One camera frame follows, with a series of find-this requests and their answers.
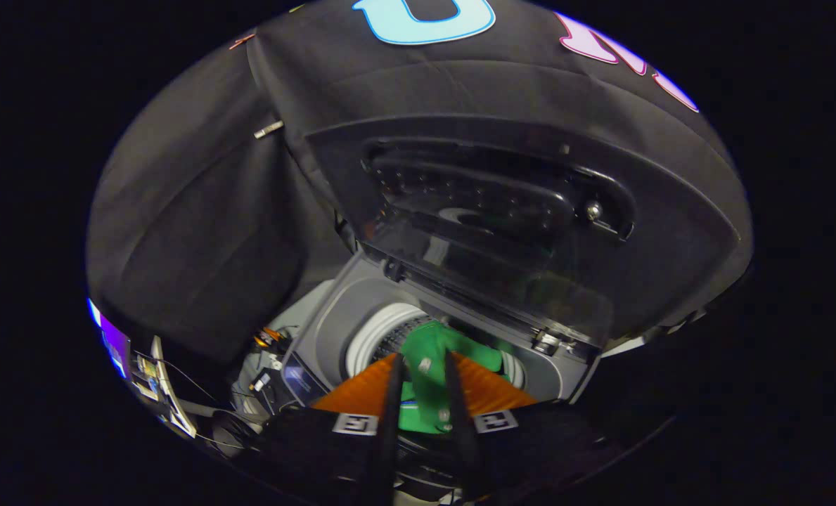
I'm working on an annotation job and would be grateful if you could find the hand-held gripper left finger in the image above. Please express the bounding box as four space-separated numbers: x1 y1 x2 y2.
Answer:
252 353 406 506

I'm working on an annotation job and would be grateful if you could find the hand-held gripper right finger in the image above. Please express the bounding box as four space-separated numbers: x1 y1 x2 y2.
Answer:
446 351 622 502

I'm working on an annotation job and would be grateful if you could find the green polo shirt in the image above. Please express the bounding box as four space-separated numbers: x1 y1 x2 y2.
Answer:
397 320 524 435

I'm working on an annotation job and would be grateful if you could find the dark washing machine lid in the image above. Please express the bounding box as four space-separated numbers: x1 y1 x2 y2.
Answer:
304 112 745 352

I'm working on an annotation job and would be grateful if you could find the white board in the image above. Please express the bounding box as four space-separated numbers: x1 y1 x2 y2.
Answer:
149 336 197 438

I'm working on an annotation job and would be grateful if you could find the glowing computer screen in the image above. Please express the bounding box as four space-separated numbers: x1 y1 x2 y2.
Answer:
87 299 131 380

